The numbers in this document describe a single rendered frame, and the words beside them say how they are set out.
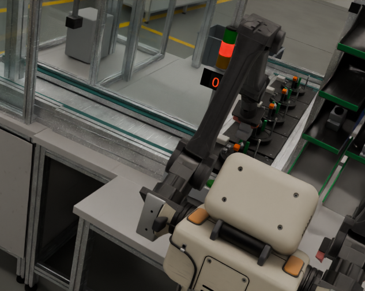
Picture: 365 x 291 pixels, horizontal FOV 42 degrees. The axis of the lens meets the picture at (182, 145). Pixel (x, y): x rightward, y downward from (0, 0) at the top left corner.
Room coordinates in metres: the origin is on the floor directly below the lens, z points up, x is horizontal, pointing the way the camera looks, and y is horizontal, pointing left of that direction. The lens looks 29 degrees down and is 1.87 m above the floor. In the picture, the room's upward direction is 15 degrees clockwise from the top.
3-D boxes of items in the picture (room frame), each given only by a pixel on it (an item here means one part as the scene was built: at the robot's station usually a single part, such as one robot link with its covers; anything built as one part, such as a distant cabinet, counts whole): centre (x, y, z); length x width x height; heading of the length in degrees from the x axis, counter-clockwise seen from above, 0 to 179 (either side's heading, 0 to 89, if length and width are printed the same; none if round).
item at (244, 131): (1.62, -0.21, 1.11); 0.08 x 0.04 x 0.07; 162
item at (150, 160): (1.56, 0.09, 0.91); 0.89 x 0.06 x 0.11; 72
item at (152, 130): (1.73, 0.06, 0.91); 0.84 x 0.28 x 0.10; 72
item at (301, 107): (2.33, -0.44, 1.01); 0.24 x 0.24 x 0.13; 72
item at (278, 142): (1.86, -0.29, 1.01); 0.24 x 0.24 x 0.13; 72
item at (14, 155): (2.38, 0.66, 0.43); 1.39 x 0.63 x 0.86; 162
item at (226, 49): (1.79, -0.07, 1.34); 0.05 x 0.05 x 0.05
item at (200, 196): (1.44, -0.07, 0.93); 0.21 x 0.07 x 0.06; 72
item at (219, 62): (1.79, -0.07, 1.29); 0.05 x 0.05 x 0.05
